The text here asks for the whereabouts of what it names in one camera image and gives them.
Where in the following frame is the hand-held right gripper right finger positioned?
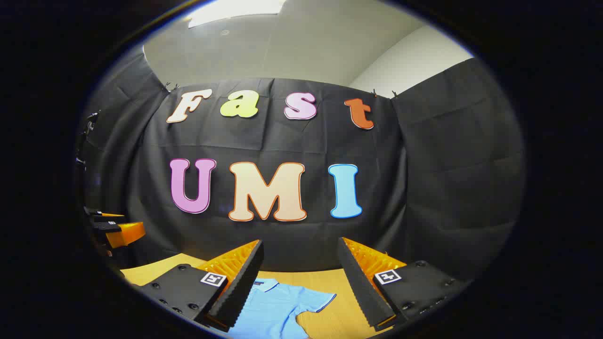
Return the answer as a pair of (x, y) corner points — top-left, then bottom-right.
(336, 237), (472, 332)

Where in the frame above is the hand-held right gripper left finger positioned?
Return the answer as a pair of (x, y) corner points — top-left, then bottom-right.
(133, 239), (264, 332)

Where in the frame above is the light blue T-shirt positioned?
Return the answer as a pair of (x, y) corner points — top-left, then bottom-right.
(226, 278), (337, 339)

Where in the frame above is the black backdrop cloth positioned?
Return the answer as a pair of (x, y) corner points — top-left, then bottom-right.
(75, 47), (526, 283)

